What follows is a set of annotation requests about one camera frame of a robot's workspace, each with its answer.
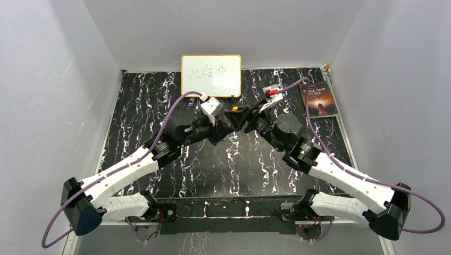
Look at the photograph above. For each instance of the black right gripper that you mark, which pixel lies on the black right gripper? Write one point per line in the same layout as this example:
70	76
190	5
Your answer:
250	113

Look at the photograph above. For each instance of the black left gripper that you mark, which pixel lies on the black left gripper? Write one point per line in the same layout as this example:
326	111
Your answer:
218	132

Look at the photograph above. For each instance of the white pen red tip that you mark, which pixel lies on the white pen red tip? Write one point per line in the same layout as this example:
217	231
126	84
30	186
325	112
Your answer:
187	153

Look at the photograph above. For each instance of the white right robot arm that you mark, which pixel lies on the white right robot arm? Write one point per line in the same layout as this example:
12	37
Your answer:
382	209

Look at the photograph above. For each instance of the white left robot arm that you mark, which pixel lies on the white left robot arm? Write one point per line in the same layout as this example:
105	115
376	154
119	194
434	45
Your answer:
88	202

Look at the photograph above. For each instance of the white dry-erase board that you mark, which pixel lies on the white dry-erase board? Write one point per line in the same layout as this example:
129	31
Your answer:
215	75

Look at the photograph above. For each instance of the dark Three Days book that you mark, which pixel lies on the dark Three Days book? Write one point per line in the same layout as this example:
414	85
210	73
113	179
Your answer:
318	99

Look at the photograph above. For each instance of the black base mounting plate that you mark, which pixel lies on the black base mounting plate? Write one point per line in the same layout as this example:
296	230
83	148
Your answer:
229	213

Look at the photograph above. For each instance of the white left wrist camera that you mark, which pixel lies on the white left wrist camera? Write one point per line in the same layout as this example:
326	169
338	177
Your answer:
211	108

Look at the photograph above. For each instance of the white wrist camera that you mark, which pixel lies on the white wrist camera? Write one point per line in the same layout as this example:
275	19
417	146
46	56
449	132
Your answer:
272	97
211	108

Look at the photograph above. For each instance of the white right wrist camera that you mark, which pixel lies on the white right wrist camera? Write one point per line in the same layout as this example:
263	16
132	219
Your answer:
272	97

